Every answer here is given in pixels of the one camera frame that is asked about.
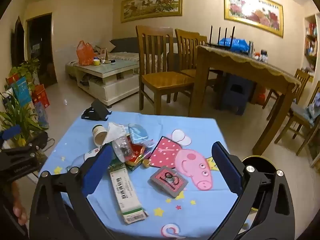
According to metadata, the white plastic bottle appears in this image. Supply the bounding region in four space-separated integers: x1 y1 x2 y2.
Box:
66 147 103 173

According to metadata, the beige lace table cover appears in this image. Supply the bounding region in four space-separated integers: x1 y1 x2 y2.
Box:
196 44 302 85

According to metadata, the black router with antennas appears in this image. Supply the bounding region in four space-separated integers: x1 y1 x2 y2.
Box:
205 25 237 48

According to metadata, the grey sofa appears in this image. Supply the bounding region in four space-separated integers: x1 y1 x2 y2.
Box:
65 37 140 77

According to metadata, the wooden slat-back chair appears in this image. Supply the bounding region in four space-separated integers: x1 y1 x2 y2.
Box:
174 29 208 80
136 25 198 115
262 69 310 120

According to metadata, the grey pink scrubbing pad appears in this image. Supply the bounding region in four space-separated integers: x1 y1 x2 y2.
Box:
149 165 188 198

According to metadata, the cartoon printed blue tablecloth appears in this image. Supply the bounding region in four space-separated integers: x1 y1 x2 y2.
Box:
37 112 247 240

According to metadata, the red gift bag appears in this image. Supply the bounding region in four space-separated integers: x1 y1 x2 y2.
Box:
31 84 50 108

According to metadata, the white paper cup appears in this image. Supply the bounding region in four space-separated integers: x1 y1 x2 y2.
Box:
91 124 110 147

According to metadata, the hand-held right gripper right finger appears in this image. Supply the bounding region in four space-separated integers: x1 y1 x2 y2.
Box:
207 141 295 240

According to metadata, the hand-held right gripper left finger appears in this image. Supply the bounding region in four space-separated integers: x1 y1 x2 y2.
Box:
29 144 120 240

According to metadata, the small orange bag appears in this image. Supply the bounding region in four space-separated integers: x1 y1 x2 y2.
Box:
257 87 267 103

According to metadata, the dark blue gift bag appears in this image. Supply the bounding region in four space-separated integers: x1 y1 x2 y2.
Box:
34 101 49 128

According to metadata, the black floor cable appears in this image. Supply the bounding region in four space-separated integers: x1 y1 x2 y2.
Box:
46 136 59 151

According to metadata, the blue plastic stool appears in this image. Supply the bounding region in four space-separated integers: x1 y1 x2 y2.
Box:
220 75 255 115

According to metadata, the black phone stand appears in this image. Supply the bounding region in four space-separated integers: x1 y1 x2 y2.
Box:
81 99 112 121

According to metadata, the wall shelf niche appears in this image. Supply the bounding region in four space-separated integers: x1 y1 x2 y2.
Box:
304 14 320 80

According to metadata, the wooden chair with cushion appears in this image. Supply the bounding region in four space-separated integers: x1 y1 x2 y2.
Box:
275 80 320 155

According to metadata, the clear plastic bottle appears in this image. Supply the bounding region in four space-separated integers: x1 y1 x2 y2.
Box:
112 136 134 163

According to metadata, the black bin with yellow rim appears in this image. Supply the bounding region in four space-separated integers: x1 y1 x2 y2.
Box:
240 154 278 213

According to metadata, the large orange plastic bag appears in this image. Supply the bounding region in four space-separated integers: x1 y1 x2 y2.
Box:
76 40 97 67

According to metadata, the light blue gift bag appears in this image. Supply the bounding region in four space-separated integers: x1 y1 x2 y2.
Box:
11 76 34 105

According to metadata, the white tissue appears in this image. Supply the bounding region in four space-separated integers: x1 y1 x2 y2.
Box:
105 122 130 145

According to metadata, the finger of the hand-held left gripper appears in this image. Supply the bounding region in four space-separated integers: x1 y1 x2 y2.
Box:
0 126 42 159

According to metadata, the red snack packet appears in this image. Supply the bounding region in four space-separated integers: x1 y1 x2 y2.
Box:
125 135 148 172

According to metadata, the dark wooden door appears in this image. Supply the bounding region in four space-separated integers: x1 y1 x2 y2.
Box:
11 16 27 68

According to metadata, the white coffee table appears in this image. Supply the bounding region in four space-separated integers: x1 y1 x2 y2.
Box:
75 59 140 106

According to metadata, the person's left hand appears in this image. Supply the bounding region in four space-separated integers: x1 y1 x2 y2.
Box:
11 182 28 227

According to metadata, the wooden dining table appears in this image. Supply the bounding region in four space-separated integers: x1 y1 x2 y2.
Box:
189 44 302 155

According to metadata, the potted vine plant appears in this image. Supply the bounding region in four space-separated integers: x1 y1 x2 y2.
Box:
10 57 42 85

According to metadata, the framed horse painting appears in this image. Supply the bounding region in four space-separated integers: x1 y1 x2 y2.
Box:
121 0 183 23

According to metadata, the long-leaf potted plant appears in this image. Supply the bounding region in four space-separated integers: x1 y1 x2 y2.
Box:
0 87 48 140

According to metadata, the blue plastic bag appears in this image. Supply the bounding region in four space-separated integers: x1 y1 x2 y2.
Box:
218 37 250 52

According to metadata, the framed flower painting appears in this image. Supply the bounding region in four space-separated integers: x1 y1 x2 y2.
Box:
223 0 284 38

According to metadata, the long white green box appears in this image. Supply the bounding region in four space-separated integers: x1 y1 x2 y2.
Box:
108 169 148 224

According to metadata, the blue face mask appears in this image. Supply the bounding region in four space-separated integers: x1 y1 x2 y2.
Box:
128 123 157 153

